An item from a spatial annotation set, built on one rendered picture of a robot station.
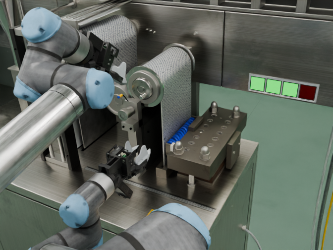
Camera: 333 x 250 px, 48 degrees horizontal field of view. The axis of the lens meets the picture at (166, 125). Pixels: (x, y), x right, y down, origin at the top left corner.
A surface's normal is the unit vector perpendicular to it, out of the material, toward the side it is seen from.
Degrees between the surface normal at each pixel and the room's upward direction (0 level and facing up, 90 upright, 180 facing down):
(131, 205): 0
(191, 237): 47
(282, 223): 0
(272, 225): 0
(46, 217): 90
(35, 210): 90
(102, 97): 90
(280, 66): 90
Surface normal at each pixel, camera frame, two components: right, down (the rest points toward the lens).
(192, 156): -0.04, -0.86
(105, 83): 0.88, 0.22
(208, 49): -0.48, 0.46
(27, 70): -0.38, -0.20
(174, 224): 0.21, -0.67
